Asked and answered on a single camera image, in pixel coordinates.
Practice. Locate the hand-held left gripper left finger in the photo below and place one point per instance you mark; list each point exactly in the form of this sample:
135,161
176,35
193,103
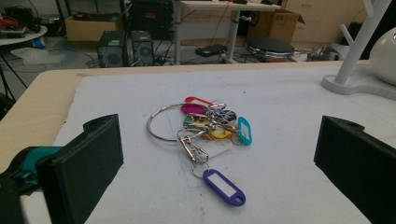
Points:
84,168

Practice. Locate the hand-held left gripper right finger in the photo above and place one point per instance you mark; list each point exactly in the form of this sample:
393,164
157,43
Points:
358,161

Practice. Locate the white stand with hooks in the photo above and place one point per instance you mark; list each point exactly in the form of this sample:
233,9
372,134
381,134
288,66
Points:
358,40

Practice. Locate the white foam mat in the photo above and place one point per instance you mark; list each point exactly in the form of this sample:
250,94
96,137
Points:
280,130

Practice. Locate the white bowl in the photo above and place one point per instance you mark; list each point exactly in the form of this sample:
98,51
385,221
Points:
386,56

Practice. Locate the clear plastic sheet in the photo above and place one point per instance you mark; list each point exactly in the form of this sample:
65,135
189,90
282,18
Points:
37,56

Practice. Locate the black computer tower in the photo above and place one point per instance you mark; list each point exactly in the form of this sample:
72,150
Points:
112,49

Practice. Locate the grey-fronted computer tower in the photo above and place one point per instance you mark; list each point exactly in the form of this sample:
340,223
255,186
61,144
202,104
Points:
142,49

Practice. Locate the blue tape roll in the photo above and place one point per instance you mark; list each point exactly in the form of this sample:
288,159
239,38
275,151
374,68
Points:
39,42

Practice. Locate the open cardboard box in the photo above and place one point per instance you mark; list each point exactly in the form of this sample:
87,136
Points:
87,31

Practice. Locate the light wooden cabinet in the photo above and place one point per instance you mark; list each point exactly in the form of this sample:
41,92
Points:
327,21

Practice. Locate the round white table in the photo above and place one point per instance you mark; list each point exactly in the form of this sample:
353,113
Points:
25,36

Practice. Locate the black round stool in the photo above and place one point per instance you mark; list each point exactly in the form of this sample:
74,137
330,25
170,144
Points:
269,46

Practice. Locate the large cardboard box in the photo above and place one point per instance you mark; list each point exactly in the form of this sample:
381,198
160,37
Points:
280,26

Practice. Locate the black equipment case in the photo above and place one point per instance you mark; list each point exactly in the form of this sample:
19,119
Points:
151,17

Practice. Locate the black flat device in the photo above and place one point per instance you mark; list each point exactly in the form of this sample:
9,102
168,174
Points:
211,49

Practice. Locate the white desk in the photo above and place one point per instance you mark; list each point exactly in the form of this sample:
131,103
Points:
230,5

